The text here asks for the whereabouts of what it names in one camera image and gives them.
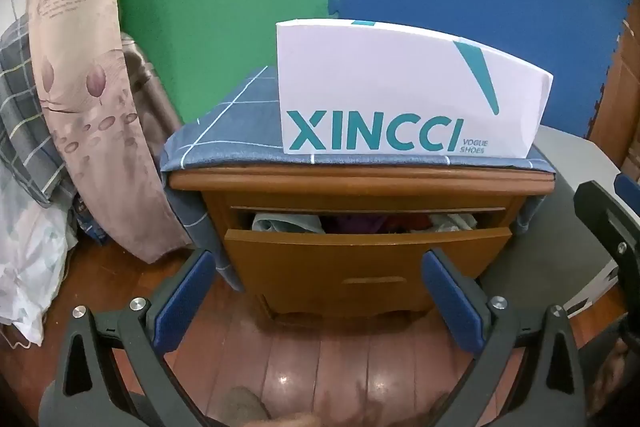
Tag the green foam mat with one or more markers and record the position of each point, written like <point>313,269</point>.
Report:
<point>225,7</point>

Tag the white leaf-print cloth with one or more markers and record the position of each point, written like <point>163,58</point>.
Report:
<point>30,267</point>

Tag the wooden nightstand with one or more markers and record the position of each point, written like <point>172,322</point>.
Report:
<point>350,184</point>

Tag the brown satin cloth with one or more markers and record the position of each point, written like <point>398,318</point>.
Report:
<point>150,97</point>

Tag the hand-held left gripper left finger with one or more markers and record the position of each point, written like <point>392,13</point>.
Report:
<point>182,302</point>

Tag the grey plaid blanket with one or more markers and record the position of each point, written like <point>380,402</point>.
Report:
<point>25,117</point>

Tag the wooden door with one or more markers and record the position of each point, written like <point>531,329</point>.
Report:
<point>622,107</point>

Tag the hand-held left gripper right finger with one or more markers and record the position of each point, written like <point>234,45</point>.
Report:
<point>452,302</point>

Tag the person's foot in grey sock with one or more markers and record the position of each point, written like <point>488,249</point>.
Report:
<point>245,404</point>

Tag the white shoe box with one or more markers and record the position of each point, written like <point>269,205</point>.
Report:
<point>375,82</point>

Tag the blue plaid cloth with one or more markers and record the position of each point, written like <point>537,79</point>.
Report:
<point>235,127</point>

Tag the dark blue patterned cloth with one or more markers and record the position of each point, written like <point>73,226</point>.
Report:
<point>92,219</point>

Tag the white round table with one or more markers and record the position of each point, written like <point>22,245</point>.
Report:
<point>550,207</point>

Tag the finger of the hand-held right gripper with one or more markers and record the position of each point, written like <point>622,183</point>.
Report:
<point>607,227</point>
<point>629,186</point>

